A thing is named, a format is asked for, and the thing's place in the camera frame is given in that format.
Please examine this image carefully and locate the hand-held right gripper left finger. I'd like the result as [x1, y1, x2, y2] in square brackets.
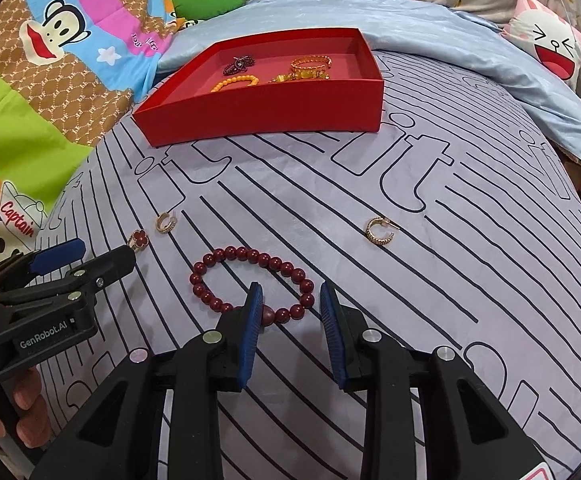
[30, 281, 264, 480]

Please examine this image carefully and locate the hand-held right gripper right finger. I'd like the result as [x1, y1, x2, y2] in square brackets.
[319, 280, 543, 480]

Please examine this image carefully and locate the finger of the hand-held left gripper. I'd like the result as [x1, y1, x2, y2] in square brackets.
[0, 246, 137, 311]
[0, 239, 87, 306]

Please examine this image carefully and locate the dark red bead bracelet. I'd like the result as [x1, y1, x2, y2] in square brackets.
[189, 246, 316, 325]

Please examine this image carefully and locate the red cardboard box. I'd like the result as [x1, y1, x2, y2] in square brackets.
[131, 27, 385, 148]

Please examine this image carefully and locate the orange bead bracelet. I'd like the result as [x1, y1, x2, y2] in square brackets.
[210, 74, 261, 93]

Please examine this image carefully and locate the purple garnet bracelet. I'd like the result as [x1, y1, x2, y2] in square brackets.
[222, 54, 257, 77]

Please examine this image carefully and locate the yellow stone bead bracelet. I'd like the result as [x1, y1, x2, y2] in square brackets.
[269, 71, 332, 85]

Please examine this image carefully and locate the gold chain bracelet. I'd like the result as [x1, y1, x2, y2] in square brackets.
[290, 55, 332, 73]

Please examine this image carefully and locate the person's left hand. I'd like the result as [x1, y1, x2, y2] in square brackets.
[0, 367, 46, 441]

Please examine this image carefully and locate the colourful cartoon monkey blanket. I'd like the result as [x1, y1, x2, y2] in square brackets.
[0, 0, 191, 281]

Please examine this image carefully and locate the light blue blanket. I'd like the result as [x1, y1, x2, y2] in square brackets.
[156, 0, 581, 171]

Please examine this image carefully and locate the white cartoon face cushion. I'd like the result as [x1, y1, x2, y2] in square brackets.
[500, 0, 581, 96]

